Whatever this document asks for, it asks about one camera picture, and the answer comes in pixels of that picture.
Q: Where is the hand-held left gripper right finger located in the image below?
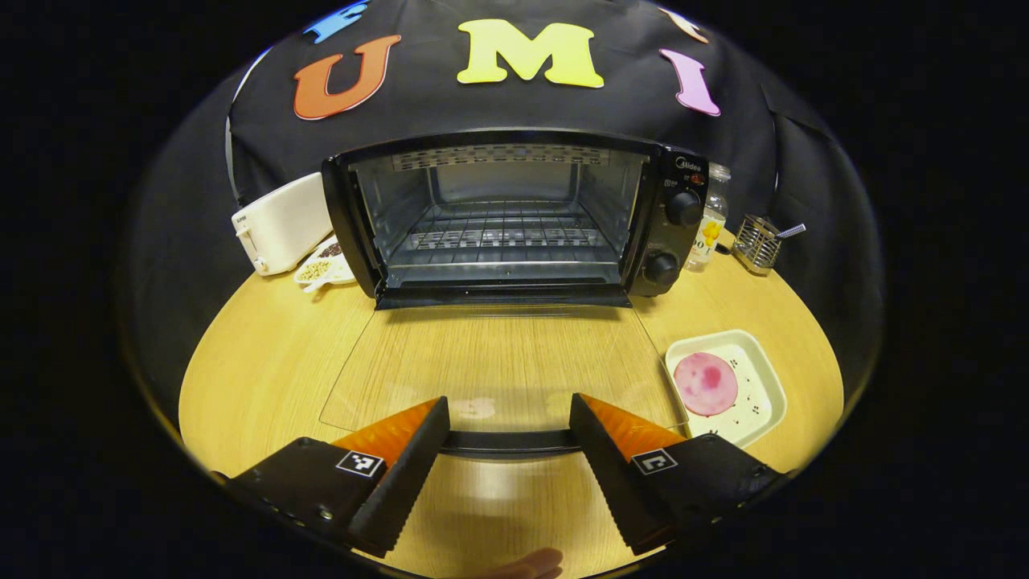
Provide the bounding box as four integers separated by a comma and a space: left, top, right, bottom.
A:
568, 392, 790, 557

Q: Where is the white divided dish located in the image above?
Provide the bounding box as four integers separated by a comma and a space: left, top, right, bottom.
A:
293, 235, 357, 293

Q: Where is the clear glass bottle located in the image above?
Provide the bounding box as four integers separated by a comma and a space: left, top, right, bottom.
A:
687, 162, 732, 273

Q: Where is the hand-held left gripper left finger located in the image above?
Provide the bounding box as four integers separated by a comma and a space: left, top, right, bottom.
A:
211, 396, 451, 559

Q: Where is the cream square plate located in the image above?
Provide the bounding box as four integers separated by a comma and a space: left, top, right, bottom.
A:
665, 329, 789, 450

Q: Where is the pink ham slice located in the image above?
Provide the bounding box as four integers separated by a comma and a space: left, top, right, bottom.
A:
673, 351, 740, 417

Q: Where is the black backdrop cloth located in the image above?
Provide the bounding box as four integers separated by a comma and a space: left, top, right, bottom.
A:
121, 0, 885, 395

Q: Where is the black electric oven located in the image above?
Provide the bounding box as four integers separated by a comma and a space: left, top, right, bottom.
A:
319, 129, 712, 461

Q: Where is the white toaster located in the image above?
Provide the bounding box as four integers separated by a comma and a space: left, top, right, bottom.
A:
232, 171, 334, 277

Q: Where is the metal mesh holder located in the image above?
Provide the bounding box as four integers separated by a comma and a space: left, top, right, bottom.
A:
732, 214, 782, 277

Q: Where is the metal oven rack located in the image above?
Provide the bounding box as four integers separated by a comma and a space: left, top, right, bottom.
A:
398, 201, 620, 270

